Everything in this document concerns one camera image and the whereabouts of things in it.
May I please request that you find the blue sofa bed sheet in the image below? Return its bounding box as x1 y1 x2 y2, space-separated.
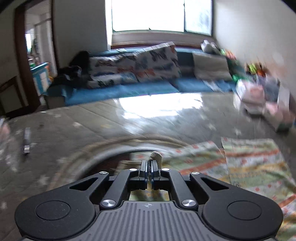
43 47 239 107

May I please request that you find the tissue pack pink green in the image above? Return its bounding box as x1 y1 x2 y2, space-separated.
236 79 295 132

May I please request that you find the grey cushion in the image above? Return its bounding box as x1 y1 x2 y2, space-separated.
192 53 232 81

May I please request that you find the white plush toy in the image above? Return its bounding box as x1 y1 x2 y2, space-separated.
201 40 220 55

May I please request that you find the black marker pen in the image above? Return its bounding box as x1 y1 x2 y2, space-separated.
23 128 31 155

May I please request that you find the blue white cabinet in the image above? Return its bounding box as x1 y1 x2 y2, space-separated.
30 62 51 96

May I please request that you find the butterfly print pillow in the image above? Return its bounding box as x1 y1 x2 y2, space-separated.
87 42 181 89

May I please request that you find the green framed window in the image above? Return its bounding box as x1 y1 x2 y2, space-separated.
105 0 214 36

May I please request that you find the black bag on sofa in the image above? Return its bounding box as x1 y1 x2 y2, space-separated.
50 51 91 89

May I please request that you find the colourful patterned child garment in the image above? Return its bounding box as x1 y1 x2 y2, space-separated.
117 138 296 241

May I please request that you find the colourful plush toys pile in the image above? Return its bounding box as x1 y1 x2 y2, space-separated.
220 49 271 82

